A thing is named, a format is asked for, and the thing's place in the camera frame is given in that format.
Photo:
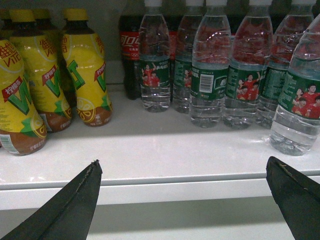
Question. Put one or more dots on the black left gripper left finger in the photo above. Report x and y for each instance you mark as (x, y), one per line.
(68, 214)

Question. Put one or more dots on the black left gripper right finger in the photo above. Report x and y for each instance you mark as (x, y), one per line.
(298, 198)

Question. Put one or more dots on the water bottle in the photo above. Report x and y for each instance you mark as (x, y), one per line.
(249, 60)
(296, 123)
(154, 59)
(183, 55)
(285, 40)

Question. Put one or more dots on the water bottle barcode label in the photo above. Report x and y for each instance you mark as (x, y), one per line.
(210, 64)

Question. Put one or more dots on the yellow lemon tea bottle front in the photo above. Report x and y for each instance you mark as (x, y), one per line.
(22, 130)

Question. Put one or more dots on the yellow lemon tea bottle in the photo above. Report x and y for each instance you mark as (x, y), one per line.
(84, 54)
(22, 130)
(42, 70)

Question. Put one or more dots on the yellow lemon tea bottle middle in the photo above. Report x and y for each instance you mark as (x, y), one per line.
(42, 70)

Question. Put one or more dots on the yellow lemon tea bottle right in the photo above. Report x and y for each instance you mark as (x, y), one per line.
(84, 54)

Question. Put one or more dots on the dark cola bottle red label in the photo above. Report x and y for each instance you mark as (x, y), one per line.
(128, 26)

